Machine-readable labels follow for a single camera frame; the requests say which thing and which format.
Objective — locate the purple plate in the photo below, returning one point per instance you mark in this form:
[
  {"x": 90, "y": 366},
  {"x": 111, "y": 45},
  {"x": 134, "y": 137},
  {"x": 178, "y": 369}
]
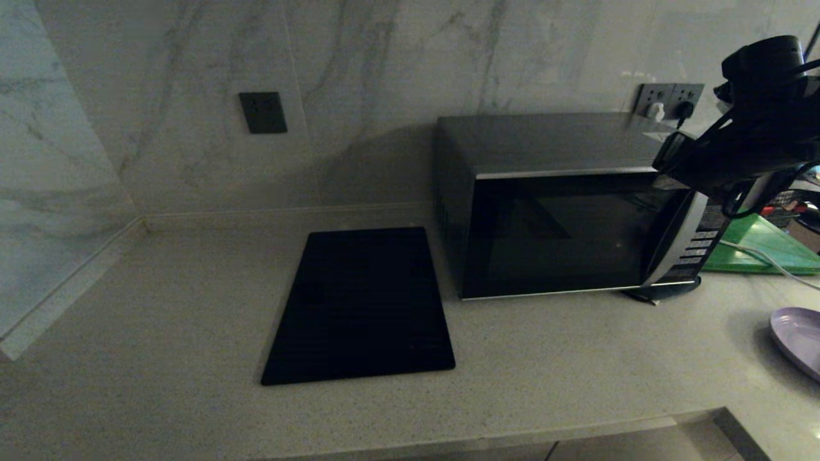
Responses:
[{"x": 797, "y": 336}]

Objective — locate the white power plug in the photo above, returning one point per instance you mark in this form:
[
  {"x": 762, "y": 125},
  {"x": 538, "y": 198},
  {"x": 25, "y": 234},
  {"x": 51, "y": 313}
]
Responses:
[{"x": 655, "y": 111}]

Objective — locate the white cabinet front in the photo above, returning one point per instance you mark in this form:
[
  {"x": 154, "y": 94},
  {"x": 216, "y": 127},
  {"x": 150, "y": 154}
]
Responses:
[{"x": 640, "y": 448}]

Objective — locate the green cutting board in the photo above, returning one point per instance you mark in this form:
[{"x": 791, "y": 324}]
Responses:
[{"x": 769, "y": 243}]

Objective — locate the silver black microwave oven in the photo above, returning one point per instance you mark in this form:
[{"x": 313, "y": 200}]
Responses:
[{"x": 544, "y": 137}]

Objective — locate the black power plug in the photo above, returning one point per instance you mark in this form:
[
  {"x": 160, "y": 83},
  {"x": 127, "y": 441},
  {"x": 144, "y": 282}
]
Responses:
[{"x": 684, "y": 113}]

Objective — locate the dark single wall socket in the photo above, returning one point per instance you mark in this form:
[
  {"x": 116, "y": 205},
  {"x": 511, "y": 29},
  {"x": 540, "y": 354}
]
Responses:
[{"x": 263, "y": 113}]

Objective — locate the black induction cooktop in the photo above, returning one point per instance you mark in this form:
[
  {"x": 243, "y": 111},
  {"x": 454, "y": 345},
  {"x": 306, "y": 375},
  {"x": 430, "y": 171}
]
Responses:
[{"x": 359, "y": 307}]

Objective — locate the double wall socket with plugs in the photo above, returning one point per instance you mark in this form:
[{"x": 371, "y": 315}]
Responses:
[
  {"x": 650, "y": 95},
  {"x": 688, "y": 94}
]

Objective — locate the black glass microwave door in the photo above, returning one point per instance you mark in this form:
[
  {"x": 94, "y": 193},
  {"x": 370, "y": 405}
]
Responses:
[{"x": 564, "y": 237}]

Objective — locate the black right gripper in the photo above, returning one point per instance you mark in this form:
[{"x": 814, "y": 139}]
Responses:
[{"x": 682, "y": 160}]

